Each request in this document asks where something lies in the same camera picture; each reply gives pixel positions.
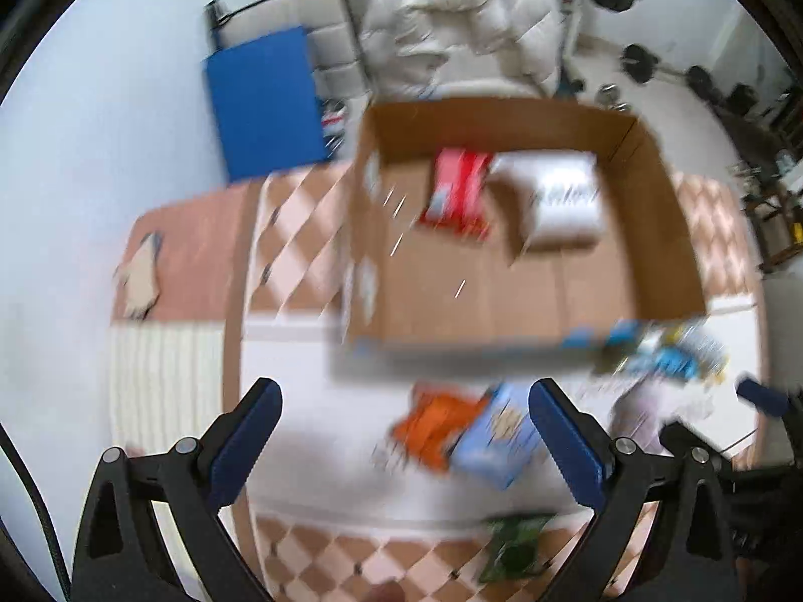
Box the brown cardboard box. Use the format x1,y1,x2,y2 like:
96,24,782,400
343,98,706,349

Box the white ONMAX fabric pack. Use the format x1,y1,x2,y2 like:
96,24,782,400
489,151,606,250

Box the small wooden cutout piece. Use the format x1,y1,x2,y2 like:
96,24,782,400
117,231,162,321

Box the orange snack packet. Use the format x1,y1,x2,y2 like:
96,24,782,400
388,382,491,473

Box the blue folder board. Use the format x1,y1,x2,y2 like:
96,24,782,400
204,27,329,182

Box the chrome dumbbells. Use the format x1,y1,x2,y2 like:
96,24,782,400
595,83,621,109

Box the black barbell on floor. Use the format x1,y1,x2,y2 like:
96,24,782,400
619,44,758,117

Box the green snack packet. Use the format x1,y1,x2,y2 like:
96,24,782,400
478,514,554,584

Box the blue yellow snack packet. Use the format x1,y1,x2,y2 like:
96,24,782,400
562,320,730,385

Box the white puffer jacket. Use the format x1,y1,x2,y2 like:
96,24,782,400
359,0,564,101

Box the red white small box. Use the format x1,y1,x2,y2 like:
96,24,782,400
321,98,348,157

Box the red snack packet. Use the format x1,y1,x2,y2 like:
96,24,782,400
418,148,493,241

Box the light blue tissue pack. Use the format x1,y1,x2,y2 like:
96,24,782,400
449,383,542,491

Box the white padded chair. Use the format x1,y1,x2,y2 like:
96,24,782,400
204,0,370,102

